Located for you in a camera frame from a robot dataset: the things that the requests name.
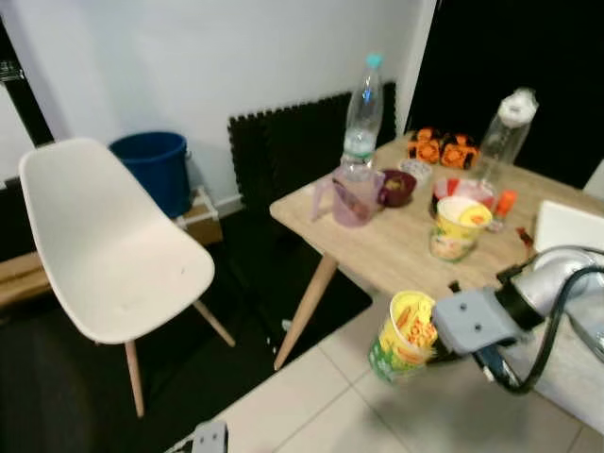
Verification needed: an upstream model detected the yellow Maggi noodle cup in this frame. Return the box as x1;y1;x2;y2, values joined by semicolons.
369;290;440;383
429;195;493;262

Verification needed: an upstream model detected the wooden dining table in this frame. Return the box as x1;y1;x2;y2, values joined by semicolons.
270;132;604;435

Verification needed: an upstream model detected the small orange bottle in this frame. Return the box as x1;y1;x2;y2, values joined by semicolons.
491;190;518;232

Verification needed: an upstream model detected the white lidded food container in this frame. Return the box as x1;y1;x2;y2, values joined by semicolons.
531;200;604;256

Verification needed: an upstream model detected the pink bowl with food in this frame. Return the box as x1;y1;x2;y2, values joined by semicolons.
432;177;496;223

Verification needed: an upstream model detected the maroon small bowl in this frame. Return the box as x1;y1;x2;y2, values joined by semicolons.
377;170;417;208

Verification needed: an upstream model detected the small clear glass dish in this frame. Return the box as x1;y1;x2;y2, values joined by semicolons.
398;159;433;185

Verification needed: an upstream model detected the purple plastic measuring jug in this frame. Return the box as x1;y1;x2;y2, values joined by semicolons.
313;168;386;228

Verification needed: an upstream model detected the clear bottle with white lid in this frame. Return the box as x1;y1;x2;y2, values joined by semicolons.
472;88;539;190

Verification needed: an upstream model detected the clear teal-capped water bottle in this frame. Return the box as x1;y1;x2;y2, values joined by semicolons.
343;54;384;176

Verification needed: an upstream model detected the black foam puzzle mat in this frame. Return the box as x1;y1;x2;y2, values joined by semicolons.
227;81;399;204

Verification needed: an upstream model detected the black door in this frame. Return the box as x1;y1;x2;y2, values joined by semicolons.
406;0;604;190

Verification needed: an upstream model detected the dark blue plastic bucket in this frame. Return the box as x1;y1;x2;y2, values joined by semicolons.
109;131;192;220

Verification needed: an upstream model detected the white plastic chair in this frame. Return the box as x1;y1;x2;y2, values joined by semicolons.
19;138;237;418

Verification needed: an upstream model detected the wooden plank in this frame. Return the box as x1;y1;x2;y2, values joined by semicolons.
0;250;48;308

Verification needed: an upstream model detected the black flat panel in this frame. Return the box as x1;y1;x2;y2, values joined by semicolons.
0;177;27;258

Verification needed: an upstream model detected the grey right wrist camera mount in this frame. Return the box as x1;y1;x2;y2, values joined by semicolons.
432;286;522;357

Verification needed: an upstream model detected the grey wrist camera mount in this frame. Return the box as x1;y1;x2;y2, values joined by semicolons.
432;286;522;357
192;421;229;453

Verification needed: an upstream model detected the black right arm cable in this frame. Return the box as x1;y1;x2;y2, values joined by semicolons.
477;250;604;395

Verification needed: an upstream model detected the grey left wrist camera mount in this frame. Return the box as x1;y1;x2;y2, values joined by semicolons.
192;421;229;453

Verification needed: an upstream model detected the black metal rack frame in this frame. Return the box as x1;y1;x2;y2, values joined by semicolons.
0;14;55;152

